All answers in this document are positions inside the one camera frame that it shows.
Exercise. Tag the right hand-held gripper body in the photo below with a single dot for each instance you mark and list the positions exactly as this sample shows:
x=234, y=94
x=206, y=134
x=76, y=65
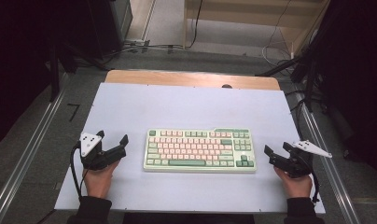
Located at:
x=297, y=165

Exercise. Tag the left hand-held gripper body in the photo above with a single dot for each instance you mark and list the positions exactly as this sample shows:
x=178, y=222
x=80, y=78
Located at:
x=90, y=144

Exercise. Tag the green and pink keyboard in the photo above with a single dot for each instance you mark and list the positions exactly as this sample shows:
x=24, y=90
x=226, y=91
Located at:
x=186, y=162

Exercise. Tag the person's right hand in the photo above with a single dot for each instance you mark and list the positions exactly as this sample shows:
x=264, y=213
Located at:
x=297, y=186

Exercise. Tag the person's left hand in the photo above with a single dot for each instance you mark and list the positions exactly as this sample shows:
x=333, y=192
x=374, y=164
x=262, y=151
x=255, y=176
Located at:
x=98, y=183

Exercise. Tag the black tripod stand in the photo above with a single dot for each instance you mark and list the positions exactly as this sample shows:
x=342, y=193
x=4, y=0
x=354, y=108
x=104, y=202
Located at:
x=309, y=84

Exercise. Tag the black metal stand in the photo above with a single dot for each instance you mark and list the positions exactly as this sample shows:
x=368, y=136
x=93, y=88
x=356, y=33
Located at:
x=54, y=74

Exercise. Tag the white board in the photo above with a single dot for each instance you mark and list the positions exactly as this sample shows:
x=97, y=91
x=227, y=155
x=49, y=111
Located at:
x=189, y=105

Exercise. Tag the wooden table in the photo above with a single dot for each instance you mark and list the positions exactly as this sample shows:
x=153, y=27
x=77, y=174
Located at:
x=177, y=78

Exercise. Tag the dark curtain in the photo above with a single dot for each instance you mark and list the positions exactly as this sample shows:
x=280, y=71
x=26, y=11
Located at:
x=21, y=62
x=357, y=77

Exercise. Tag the black cabinet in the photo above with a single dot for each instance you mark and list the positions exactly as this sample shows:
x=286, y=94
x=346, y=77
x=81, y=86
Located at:
x=107, y=25

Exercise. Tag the wooden shelf unit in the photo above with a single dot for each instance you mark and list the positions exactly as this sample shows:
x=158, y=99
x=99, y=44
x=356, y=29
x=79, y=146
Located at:
x=239, y=11

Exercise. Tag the aluminium floor rail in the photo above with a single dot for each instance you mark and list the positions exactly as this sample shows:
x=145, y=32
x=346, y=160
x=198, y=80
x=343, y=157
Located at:
x=332, y=174
x=25, y=161

